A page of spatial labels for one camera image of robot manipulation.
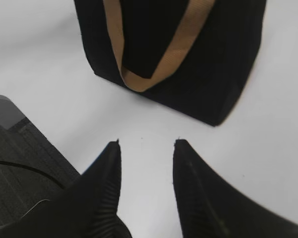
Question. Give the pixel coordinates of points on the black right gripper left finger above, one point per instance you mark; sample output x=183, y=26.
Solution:
x=87, y=209

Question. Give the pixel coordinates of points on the black canvas tote bag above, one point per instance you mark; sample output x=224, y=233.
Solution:
x=194, y=56

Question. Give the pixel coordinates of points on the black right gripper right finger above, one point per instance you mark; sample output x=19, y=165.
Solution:
x=209, y=207

